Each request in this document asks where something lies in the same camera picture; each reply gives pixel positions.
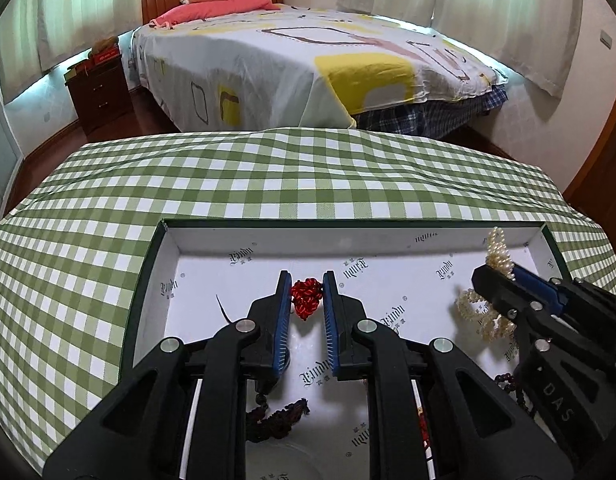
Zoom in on dark bead tassel bracelet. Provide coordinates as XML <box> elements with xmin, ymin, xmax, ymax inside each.
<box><xmin>215</xmin><ymin>295</ymin><xmax>311</xmax><ymax>444</ymax></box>

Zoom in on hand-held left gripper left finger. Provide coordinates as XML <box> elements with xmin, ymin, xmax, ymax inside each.
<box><xmin>42</xmin><ymin>270</ymin><xmax>295</xmax><ymax>480</ymax></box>

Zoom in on green checkered tablecloth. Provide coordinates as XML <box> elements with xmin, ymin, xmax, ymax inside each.
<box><xmin>0</xmin><ymin>127</ymin><xmax>616</xmax><ymax>476</ymax></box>

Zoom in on wooden door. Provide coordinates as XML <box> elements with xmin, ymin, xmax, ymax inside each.
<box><xmin>563</xmin><ymin>92</ymin><xmax>616</xmax><ymax>221</ymax></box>

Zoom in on dark wooden nightstand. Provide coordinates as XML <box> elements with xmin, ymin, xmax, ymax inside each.
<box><xmin>64</xmin><ymin>55</ymin><xmax>134</xmax><ymax>137</ymax></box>

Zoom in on dark red bead bracelet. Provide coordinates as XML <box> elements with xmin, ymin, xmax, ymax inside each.
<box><xmin>494</xmin><ymin>371</ymin><xmax>535</xmax><ymax>417</ymax></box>

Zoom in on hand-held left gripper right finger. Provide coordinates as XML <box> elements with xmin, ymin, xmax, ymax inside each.
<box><xmin>322</xmin><ymin>270</ymin><xmax>575</xmax><ymax>480</ymax></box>

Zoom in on white pearl bracelet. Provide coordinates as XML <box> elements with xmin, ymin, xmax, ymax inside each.
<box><xmin>455</xmin><ymin>226</ymin><xmax>522</xmax><ymax>344</ymax></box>

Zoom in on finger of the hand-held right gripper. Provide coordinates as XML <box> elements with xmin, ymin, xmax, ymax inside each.
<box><xmin>512</xmin><ymin>265</ymin><xmax>616</xmax><ymax>322</ymax></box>
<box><xmin>471</xmin><ymin>264</ymin><xmax>545</xmax><ymax>342</ymax></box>

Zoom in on white patterned bedsheet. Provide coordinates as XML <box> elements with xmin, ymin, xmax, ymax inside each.
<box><xmin>132</xmin><ymin>2</ymin><xmax>509</xmax><ymax>131</ymax></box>

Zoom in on red knot bracelet gold beads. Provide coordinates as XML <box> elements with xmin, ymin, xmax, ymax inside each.
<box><xmin>290</xmin><ymin>279</ymin><xmax>325</xmax><ymax>322</ymax></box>

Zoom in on blue plaid bed skirt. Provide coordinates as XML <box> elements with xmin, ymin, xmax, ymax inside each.
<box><xmin>352</xmin><ymin>85</ymin><xmax>507</xmax><ymax>142</ymax></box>

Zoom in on green box with white lining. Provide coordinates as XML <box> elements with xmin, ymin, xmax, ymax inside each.
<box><xmin>118</xmin><ymin>217</ymin><xmax>579</xmax><ymax>480</ymax></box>

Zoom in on pink pillow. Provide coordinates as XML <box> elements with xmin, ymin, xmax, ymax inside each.
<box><xmin>148</xmin><ymin>0</ymin><xmax>281</xmax><ymax>30</ymax></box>

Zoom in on glass sliding wardrobe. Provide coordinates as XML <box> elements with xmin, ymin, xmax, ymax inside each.
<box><xmin>0</xmin><ymin>80</ymin><xmax>24</xmax><ymax>211</ymax></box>

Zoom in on red box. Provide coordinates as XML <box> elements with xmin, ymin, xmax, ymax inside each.
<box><xmin>85</xmin><ymin>47</ymin><xmax>121</xmax><ymax>69</ymax></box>

